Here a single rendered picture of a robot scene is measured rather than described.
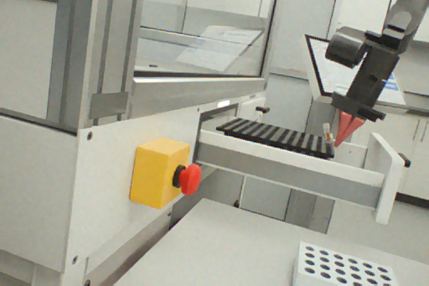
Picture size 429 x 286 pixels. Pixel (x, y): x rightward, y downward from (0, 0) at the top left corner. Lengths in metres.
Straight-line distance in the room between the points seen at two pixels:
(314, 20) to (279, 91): 0.49
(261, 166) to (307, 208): 1.16
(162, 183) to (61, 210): 0.12
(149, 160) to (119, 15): 0.17
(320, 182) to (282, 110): 1.75
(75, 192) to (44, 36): 0.14
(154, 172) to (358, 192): 0.35
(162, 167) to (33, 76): 0.17
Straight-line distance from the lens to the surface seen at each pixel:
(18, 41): 0.38
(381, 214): 0.63
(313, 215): 1.81
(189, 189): 0.44
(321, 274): 0.49
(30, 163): 0.38
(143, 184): 0.44
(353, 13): 4.02
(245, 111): 0.93
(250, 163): 0.64
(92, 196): 0.39
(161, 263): 0.49
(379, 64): 0.72
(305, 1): 2.39
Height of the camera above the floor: 1.03
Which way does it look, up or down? 10 degrees down
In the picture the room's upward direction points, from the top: 11 degrees clockwise
